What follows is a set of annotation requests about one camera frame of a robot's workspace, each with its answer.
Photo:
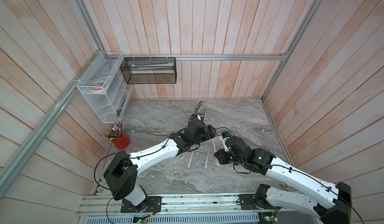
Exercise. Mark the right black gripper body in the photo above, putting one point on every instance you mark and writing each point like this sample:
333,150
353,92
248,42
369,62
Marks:
239,160

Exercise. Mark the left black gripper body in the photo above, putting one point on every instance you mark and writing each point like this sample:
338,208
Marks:
204,136

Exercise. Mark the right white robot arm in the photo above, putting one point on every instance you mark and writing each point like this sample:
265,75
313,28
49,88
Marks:
328,202

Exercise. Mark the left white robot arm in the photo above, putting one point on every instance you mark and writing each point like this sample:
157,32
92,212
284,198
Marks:
122,172

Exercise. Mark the red pen cup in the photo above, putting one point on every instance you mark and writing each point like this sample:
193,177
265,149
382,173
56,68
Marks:
122,142

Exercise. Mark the pens in red cup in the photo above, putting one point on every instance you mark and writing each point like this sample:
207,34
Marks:
115,133

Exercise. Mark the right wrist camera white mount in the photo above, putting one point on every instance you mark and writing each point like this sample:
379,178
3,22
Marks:
224,136

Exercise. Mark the black wire mesh basket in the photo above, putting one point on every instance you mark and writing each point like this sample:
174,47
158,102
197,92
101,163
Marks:
149,70

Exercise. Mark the horizontal aluminium wall rail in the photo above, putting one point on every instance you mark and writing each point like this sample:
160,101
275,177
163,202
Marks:
210,57

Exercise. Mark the white wire mesh shelf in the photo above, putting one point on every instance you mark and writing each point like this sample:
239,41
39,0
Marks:
108,106

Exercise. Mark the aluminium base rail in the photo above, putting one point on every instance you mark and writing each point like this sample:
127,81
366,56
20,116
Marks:
221,208

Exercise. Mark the left aluminium wall rail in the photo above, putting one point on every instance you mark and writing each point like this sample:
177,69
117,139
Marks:
23,155

